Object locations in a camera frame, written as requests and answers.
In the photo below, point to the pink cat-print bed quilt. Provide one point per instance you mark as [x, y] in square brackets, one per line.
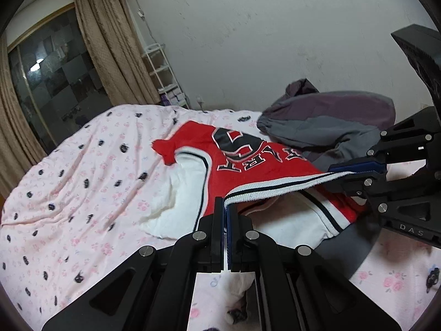
[104, 193]

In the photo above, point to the right brown curtain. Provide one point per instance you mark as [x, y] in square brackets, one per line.
[115, 50]

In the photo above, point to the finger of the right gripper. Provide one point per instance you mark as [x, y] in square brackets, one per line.
[359, 165]
[351, 185]

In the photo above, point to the white wire shelf rack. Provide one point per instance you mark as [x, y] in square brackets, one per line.
[163, 77]

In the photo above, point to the grey purple jacket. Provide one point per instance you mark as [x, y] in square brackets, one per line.
[327, 128]

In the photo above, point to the left brown curtain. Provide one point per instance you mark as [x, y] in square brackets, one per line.
[19, 148]

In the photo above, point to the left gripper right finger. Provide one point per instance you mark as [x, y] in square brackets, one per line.
[297, 289]

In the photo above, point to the red and white jersey shirt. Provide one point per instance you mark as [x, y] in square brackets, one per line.
[205, 162]

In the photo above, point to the brown curtain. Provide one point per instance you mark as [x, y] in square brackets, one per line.
[115, 50]
[19, 148]

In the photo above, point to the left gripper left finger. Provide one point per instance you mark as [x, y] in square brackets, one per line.
[152, 289]

